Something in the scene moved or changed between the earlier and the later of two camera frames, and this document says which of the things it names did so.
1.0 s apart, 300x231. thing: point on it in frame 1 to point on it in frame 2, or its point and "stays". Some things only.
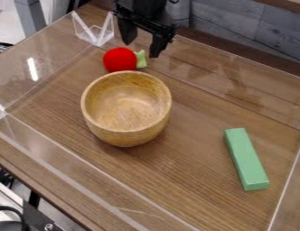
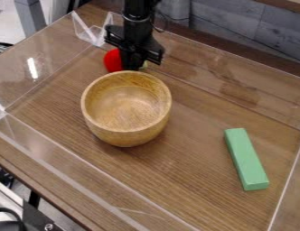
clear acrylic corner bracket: [94, 34] stays
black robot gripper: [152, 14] to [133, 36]
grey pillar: [31, 14] stays
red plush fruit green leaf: [122, 59] stays
